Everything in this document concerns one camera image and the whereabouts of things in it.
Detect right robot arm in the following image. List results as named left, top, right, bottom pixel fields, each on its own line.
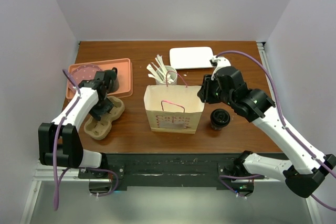
left=197, top=66, right=335, bottom=198

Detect pink paper gift bag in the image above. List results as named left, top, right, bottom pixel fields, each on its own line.
left=144, top=82, right=204, bottom=134

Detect white rectangular plate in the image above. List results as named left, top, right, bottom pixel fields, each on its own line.
left=169, top=47, right=214, bottom=70

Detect cardboard cup carrier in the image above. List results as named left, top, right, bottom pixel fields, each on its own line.
left=83, top=96, right=125, bottom=141

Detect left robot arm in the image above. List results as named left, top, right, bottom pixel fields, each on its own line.
left=38, top=67, right=118, bottom=178

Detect black coffee cup lid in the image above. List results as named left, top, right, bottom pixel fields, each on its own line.
left=210, top=109, right=230, bottom=127

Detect pink dotted plate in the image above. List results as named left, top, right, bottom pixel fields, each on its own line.
left=69, top=64, right=102, bottom=84

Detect white cylindrical holder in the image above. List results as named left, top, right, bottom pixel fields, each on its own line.
left=155, top=66, right=177, bottom=85

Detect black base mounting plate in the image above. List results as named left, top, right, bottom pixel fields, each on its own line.
left=76, top=152, right=266, bottom=192

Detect dark green mug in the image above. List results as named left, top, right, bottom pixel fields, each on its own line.
left=107, top=67, right=119, bottom=93

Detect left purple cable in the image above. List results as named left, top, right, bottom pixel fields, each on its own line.
left=52, top=68, right=82, bottom=211

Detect pink plastic tray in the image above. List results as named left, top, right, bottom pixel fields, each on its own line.
left=68, top=58, right=133, bottom=98

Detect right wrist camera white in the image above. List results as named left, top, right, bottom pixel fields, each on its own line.
left=210, top=56, right=231, bottom=80

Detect white paper stir sticks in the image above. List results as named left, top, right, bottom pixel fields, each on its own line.
left=146, top=55, right=173, bottom=84

